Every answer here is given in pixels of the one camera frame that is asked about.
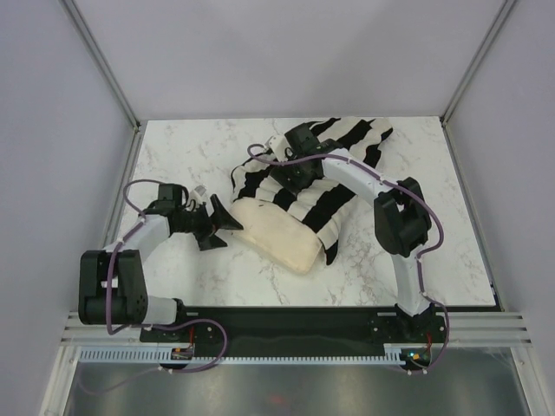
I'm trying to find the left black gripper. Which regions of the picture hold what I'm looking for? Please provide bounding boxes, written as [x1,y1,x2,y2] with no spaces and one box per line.
[175,195,243,251]

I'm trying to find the black white striped pillowcase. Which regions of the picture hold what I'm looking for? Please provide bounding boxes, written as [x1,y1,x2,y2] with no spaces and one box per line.
[231,117,394,265]

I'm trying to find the cream pillow with bear print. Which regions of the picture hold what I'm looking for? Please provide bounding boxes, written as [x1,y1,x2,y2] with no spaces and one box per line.
[230,198,322,275]

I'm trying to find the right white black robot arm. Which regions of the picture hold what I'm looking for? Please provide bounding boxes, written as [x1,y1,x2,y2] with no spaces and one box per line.
[267,124,432,341]

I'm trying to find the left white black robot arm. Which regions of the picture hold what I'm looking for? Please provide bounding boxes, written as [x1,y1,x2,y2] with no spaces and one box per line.
[78,181,244,342]

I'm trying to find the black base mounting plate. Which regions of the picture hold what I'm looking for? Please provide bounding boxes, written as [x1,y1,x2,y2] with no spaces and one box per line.
[140,306,447,355]

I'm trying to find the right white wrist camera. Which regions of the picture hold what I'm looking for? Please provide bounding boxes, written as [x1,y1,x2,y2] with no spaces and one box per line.
[266,135,289,162]

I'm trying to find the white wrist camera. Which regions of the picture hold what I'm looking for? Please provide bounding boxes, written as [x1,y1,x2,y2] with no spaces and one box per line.
[189,185,209,205]
[266,135,289,162]

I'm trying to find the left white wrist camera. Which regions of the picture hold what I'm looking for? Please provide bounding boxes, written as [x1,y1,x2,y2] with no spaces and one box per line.
[189,185,209,205]

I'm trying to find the white slotted cable duct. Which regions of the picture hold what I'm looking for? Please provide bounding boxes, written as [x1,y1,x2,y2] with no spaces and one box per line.
[78,344,430,366]

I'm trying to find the aluminium extrusion rail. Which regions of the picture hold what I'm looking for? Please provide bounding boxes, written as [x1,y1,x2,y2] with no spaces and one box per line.
[62,311,532,348]

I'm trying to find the left aluminium frame post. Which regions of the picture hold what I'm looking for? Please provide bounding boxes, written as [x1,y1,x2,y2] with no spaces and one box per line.
[60,0,144,151]

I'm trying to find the aluminium frame post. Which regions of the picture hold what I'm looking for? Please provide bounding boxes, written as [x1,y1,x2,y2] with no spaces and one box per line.
[438,0,519,127]
[60,0,144,151]

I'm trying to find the right aluminium frame post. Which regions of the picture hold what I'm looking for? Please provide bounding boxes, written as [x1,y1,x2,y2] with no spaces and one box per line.
[438,0,519,127]

